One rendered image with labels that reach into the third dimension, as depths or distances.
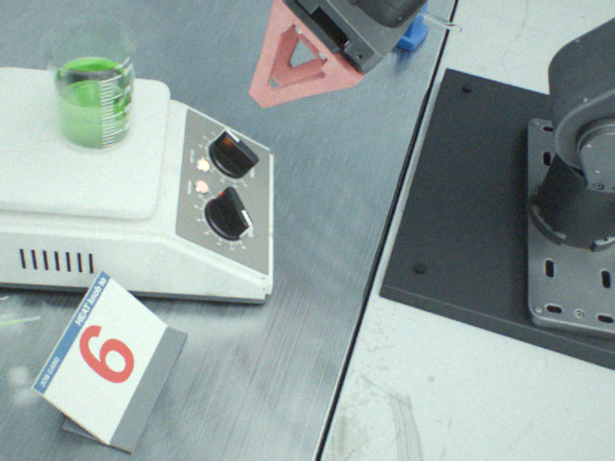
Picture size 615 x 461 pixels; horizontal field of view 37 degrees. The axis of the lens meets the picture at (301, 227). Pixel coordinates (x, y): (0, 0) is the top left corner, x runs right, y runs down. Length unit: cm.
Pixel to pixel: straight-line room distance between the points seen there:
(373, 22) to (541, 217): 22
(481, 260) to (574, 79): 15
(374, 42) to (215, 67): 29
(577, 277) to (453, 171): 13
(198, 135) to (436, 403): 24
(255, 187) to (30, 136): 16
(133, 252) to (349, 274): 16
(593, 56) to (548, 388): 22
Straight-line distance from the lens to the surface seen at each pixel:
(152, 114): 61
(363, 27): 52
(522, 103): 79
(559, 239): 67
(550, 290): 65
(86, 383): 56
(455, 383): 62
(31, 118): 61
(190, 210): 59
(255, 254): 60
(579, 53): 62
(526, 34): 91
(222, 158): 63
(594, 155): 59
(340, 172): 71
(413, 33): 84
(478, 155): 73
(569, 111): 59
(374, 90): 79
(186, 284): 60
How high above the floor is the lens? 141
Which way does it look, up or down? 49 degrees down
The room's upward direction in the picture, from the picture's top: 12 degrees clockwise
